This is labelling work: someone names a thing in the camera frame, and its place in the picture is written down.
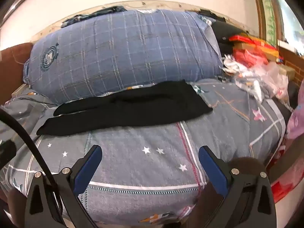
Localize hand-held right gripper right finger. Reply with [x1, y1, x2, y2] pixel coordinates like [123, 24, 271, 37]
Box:
[198, 146, 277, 228]

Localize clear plastic bag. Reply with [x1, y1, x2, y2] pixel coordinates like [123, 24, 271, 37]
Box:
[261, 62, 290, 99]

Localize dark blue garment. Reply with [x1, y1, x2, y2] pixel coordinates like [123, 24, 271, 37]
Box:
[61, 5, 127, 28]

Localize black cable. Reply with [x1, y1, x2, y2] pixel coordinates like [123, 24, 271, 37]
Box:
[0, 110, 63, 216]

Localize grey star-print bedsheet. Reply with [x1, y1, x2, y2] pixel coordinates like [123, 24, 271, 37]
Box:
[0, 77, 287, 228]

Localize wooden window frame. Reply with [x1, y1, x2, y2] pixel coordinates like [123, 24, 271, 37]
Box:
[252, 0, 304, 57]

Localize black pants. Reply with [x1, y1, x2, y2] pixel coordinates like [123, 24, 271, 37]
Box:
[36, 79, 213, 136]

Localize pink floral cloth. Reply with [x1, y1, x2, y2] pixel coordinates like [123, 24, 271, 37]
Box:
[285, 81, 304, 148]

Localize red printed cloth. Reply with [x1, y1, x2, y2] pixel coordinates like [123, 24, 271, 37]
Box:
[271, 169, 304, 203]

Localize red flat box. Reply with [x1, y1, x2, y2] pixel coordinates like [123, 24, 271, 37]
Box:
[229, 35, 280, 54]

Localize red plastic bag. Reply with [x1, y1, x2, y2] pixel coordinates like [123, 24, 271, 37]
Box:
[233, 47, 270, 68]

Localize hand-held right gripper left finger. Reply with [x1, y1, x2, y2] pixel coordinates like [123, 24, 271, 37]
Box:
[25, 144, 103, 228]

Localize brown headboard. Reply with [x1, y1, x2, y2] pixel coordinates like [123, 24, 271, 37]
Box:
[0, 42, 34, 105]

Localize white printed plastic bags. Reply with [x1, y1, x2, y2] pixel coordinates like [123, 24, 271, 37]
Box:
[222, 53, 269, 103]

